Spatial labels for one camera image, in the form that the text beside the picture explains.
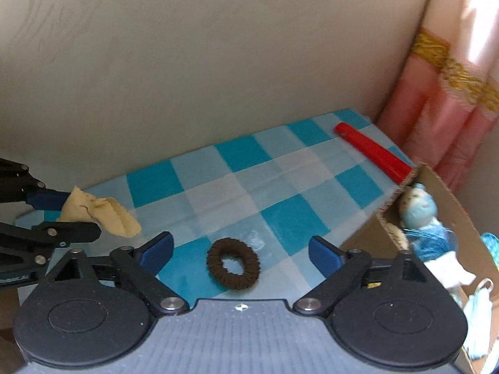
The cardboard box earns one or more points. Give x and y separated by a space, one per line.
456 210

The brown hair scrunchie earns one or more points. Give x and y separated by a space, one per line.
251 267

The beige cloth pinked edge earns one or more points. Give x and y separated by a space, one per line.
113 218

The pink curtain gold trim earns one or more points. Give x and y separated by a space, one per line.
440 117

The blue checkered tablecloth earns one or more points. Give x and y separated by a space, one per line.
273 187

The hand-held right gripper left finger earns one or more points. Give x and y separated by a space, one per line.
158 251

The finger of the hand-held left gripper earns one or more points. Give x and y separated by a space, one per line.
48 199
78 232

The red plastic tool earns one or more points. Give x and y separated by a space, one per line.
374 152

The blue plush doll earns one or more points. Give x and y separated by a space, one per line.
419 204

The blue face mask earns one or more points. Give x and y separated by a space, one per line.
479 319

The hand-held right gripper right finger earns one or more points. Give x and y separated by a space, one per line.
325 256

